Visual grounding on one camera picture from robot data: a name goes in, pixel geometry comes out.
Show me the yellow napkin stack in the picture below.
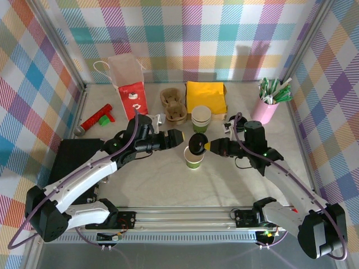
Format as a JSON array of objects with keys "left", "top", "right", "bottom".
[
  {"left": 186, "top": 81, "right": 227, "bottom": 114},
  {"left": 184, "top": 82, "right": 229, "bottom": 122}
]

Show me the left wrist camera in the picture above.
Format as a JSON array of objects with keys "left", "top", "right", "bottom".
[{"left": 153, "top": 113, "right": 167, "bottom": 127}]

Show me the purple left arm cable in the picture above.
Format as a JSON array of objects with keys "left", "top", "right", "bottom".
[{"left": 7, "top": 109, "right": 141, "bottom": 250}]

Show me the pink straw holder cup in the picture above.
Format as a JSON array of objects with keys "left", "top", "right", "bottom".
[{"left": 251, "top": 98, "right": 280, "bottom": 125}]

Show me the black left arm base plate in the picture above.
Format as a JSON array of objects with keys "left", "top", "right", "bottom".
[{"left": 85, "top": 210, "right": 137, "bottom": 230}]

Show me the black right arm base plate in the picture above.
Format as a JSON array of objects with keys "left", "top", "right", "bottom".
[{"left": 234, "top": 209, "right": 287, "bottom": 228}]

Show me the aluminium frame post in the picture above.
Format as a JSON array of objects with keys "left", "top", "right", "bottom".
[
  {"left": 26, "top": 0, "right": 88, "bottom": 91},
  {"left": 276, "top": 0, "right": 336, "bottom": 85}
]

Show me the small wired connector board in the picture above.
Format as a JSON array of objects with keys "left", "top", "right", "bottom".
[
  {"left": 256, "top": 229, "right": 280, "bottom": 244},
  {"left": 96, "top": 231, "right": 124, "bottom": 243}
]

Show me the slotted grey cable duct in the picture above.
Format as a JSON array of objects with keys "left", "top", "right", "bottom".
[{"left": 42, "top": 234, "right": 260, "bottom": 244}]

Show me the red white paper gift bag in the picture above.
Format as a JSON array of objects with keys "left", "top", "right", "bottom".
[{"left": 93, "top": 54, "right": 154, "bottom": 116}]

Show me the aluminium mounting rail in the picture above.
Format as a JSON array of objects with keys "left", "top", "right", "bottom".
[{"left": 30, "top": 206, "right": 342, "bottom": 233}]

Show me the white paper straw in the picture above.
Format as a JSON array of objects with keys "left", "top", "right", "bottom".
[{"left": 276, "top": 78, "right": 292, "bottom": 98}]

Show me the red toy microphone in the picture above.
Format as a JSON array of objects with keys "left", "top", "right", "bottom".
[{"left": 74, "top": 104, "right": 113, "bottom": 137}]

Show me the black carrying case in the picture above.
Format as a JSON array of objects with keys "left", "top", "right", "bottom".
[{"left": 48, "top": 138, "right": 107, "bottom": 204}]

